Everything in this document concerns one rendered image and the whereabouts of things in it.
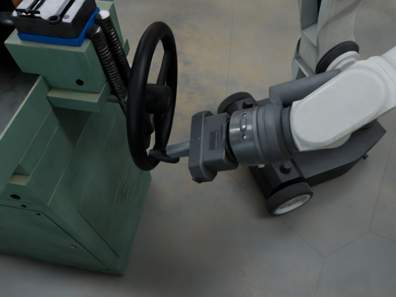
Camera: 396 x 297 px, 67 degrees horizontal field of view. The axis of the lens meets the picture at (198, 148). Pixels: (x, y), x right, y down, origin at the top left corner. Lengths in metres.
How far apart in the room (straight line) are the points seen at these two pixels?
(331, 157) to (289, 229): 0.36
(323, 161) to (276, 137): 0.97
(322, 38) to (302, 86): 0.54
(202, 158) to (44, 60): 0.30
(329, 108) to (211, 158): 0.18
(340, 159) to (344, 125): 1.03
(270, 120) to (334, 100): 0.08
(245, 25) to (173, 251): 1.60
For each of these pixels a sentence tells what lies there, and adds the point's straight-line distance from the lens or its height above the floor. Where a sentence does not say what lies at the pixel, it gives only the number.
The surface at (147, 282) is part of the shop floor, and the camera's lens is 1.29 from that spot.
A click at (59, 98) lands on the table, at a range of 0.58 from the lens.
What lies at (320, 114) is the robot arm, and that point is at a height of 0.98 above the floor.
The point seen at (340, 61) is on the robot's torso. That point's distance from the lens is 1.02.
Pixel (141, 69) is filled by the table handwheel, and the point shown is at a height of 0.94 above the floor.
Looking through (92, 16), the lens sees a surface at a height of 0.97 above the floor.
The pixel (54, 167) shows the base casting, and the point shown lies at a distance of 0.65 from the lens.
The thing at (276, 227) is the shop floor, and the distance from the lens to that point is 1.36.
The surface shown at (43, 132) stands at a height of 0.83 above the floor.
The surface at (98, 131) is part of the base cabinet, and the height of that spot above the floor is 0.65.
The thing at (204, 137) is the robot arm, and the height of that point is 0.87.
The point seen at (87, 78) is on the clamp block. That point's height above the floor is 0.90.
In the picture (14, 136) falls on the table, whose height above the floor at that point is 0.88.
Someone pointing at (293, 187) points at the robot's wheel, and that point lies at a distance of 1.23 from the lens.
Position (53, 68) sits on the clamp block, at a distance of 0.56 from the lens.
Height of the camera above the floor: 1.25
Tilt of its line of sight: 57 degrees down
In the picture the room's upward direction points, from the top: straight up
